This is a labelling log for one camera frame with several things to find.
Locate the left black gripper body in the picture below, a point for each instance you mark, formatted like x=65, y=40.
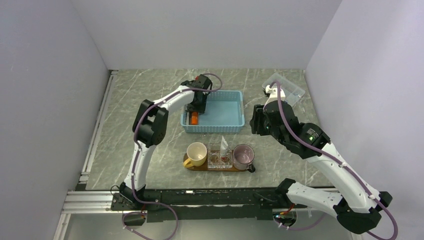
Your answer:
x=198, y=106

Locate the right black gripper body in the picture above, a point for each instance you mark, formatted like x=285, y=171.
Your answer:
x=261, y=125

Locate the orange capped toothpaste tube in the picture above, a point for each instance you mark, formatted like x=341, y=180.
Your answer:
x=194, y=118

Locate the light blue plastic basket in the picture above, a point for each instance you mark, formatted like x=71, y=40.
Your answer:
x=224, y=113

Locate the purple ceramic mug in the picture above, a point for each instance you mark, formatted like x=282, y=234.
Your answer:
x=242, y=158

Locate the yellow ceramic mug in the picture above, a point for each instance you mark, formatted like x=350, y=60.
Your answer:
x=196, y=155

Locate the clear acrylic toothbrush holder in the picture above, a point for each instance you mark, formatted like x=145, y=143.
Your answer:
x=215, y=162

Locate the brown wooden oval tray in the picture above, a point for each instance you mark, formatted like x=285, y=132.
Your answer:
x=203, y=168

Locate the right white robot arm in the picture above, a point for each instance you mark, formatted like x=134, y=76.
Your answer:
x=356, y=206

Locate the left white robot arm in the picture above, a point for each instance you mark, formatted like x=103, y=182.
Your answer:
x=150, y=126

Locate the grey toothbrush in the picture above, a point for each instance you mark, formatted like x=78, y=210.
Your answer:
x=187, y=118

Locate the clear plastic compartment box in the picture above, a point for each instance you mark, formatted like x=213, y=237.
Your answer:
x=293, y=93

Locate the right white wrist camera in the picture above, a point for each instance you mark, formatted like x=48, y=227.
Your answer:
x=274, y=94

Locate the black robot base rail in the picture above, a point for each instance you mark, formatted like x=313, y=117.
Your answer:
x=260, y=203

